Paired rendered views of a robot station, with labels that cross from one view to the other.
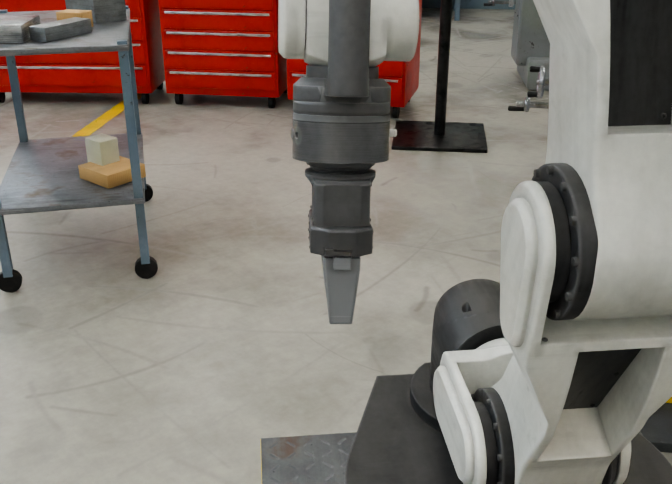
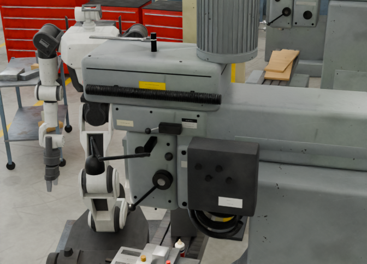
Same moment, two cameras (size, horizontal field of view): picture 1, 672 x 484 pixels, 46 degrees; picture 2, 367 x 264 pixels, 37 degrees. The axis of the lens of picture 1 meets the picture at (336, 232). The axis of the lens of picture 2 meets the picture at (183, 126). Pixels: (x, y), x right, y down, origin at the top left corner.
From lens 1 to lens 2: 2.26 m
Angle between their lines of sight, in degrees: 7
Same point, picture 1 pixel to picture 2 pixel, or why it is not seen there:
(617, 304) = (92, 191)
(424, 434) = not seen: hidden behind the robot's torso
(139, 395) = (49, 209)
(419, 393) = not seen: hidden behind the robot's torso
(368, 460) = (79, 222)
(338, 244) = (47, 178)
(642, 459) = (142, 226)
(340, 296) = (48, 187)
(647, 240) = (94, 180)
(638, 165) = not seen: hidden behind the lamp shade
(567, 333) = (89, 195)
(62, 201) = (30, 137)
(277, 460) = (69, 225)
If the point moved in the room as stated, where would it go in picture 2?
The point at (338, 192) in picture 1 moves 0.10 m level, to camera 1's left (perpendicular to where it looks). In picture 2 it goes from (48, 169) to (30, 168)
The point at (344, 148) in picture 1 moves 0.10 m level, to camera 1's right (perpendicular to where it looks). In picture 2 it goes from (49, 162) to (67, 163)
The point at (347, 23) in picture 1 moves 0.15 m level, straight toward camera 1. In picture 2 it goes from (47, 144) to (35, 158)
